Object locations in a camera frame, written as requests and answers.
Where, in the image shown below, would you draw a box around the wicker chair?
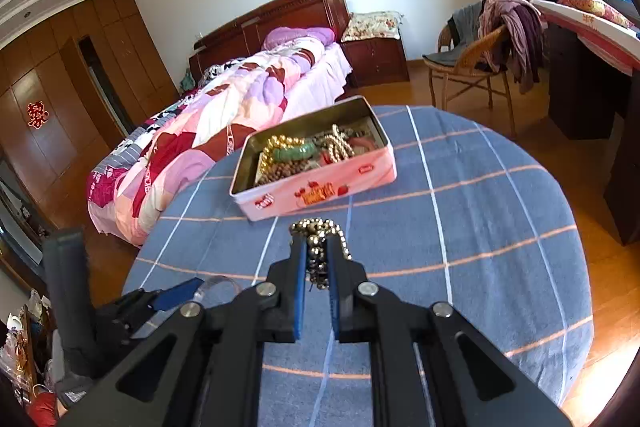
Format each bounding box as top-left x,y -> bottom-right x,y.
423,24 -> 519,138

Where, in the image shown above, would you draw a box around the brown wooden wardrobe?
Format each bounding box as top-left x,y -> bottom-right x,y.
0,0 -> 182,229

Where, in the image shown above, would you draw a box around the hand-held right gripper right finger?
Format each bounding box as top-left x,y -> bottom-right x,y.
327,231 -> 574,427

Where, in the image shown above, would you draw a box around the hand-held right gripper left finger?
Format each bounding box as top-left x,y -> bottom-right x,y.
60,231 -> 308,427

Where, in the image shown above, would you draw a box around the pink padded mat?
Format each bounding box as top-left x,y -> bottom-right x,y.
530,0 -> 640,76

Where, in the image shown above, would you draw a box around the grey garment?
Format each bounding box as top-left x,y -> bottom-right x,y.
422,2 -> 489,68

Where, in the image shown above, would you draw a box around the silver bead bracelet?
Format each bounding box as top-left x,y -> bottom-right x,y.
288,217 -> 354,292

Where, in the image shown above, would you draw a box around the wooden bed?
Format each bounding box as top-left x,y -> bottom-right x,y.
87,0 -> 354,249

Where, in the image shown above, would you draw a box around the red paper decoration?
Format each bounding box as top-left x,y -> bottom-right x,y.
26,101 -> 49,129

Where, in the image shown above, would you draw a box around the pink patchwork quilt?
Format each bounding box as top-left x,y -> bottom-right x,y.
87,41 -> 327,249

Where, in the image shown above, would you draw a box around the floral cushion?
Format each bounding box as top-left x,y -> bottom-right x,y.
341,10 -> 404,43

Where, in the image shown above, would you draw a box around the pink tin box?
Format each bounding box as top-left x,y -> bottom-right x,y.
229,96 -> 398,222

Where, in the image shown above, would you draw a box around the floral yellow-red pillow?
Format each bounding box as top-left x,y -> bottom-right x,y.
557,0 -> 635,29

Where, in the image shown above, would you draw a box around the silver bangle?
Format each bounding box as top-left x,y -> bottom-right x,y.
196,274 -> 242,304

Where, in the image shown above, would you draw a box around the blue checked tablecloth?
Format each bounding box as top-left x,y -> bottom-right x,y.
122,104 -> 596,427

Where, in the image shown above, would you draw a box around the brown wooden bead bracelet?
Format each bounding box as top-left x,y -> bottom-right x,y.
254,157 -> 322,186

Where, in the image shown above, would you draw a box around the dark wooden desk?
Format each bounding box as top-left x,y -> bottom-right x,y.
547,21 -> 640,246

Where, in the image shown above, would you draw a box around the purple pillow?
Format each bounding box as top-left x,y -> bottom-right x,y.
262,25 -> 336,50

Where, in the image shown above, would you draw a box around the red-brown wooden nightstand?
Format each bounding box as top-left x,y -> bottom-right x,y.
341,36 -> 411,89

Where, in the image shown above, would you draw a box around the green jade bracelet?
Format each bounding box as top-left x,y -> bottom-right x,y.
272,141 -> 318,161

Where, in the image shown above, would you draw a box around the pink and purple clothes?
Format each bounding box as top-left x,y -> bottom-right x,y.
477,0 -> 544,96

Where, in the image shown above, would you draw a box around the amber bead bracelet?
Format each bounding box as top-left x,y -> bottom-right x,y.
259,134 -> 307,168

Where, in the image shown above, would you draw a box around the pale bead bracelet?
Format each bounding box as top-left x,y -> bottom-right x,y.
314,124 -> 357,166

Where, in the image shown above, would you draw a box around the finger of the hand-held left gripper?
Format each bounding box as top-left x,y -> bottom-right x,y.
130,311 -> 174,340
149,276 -> 207,313

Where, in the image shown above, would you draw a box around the pink bangle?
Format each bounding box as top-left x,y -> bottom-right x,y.
349,131 -> 382,154

